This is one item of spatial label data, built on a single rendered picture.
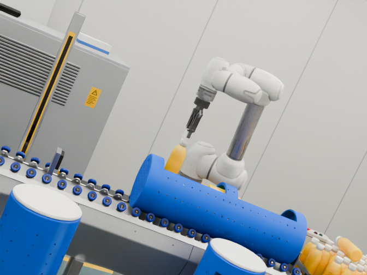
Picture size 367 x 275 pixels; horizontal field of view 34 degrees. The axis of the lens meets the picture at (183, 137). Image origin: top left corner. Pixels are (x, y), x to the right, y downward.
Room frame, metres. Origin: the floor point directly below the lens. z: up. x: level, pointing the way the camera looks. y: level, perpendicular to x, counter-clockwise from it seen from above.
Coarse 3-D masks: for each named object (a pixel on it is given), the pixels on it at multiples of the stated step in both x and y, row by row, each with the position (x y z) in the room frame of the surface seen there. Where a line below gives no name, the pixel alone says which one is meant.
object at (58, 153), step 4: (60, 148) 2.79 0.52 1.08; (56, 152) 2.70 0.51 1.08; (60, 152) 2.72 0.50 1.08; (56, 156) 2.70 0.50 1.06; (60, 156) 2.71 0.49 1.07; (52, 160) 2.70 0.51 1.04; (56, 160) 2.70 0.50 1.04; (60, 160) 2.71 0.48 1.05; (52, 164) 2.70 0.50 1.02; (56, 164) 2.70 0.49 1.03; (52, 168) 2.70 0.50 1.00; (56, 168) 2.71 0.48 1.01; (48, 172) 2.70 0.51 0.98; (52, 172) 2.70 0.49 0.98
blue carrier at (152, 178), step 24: (144, 168) 2.87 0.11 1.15; (144, 192) 2.71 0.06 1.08; (168, 192) 2.74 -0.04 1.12; (192, 192) 2.78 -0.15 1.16; (216, 192) 2.84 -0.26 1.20; (168, 216) 2.78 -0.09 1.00; (192, 216) 2.78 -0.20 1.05; (216, 216) 2.80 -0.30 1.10; (240, 216) 2.83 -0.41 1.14; (264, 216) 2.88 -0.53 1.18; (288, 216) 3.15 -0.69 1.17; (240, 240) 2.86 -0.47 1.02; (264, 240) 2.87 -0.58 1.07; (288, 240) 2.90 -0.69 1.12
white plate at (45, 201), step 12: (24, 192) 2.16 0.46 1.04; (36, 192) 2.21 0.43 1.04; (48, 192) 2.27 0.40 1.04; (24, 204) 2.06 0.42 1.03; (36, 204) 2.10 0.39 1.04; (48, 204) 2.15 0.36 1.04; (60, 204) 2.20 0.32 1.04; (72, 204) 2.26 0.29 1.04; (48, 216) 2.06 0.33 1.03; (60, 216) 2.09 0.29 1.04; (72, 216) 2.14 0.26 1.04
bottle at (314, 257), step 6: (312, 252) 3.09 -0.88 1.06; (318, 252) 3.08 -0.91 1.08; (306, 258) 3.10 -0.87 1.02; (312, 258) 3.07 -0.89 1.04; (318, 258) 3.07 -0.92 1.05; (306, 264) 3.08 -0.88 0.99; (312, 264) 3.07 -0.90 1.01; (318, 264) 3.08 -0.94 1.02; (300, 270) 3.10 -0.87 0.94; (312, 270) 3.07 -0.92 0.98
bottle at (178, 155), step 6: (180, 144) 2.85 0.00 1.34; (174, 150) 2.84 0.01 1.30; (180, 150) 2.83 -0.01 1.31; (186, 150) 2.85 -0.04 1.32; (174, 156) 2.83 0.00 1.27; (180, 156) 2.83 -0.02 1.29; (168, 162) 2.84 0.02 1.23; (174, 162) 2.82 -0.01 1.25; (180, 162) 2.83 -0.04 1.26; (168, 168) 2.83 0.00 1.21; (174, 168) 2.83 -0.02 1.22; (180, 168) 2.86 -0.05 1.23
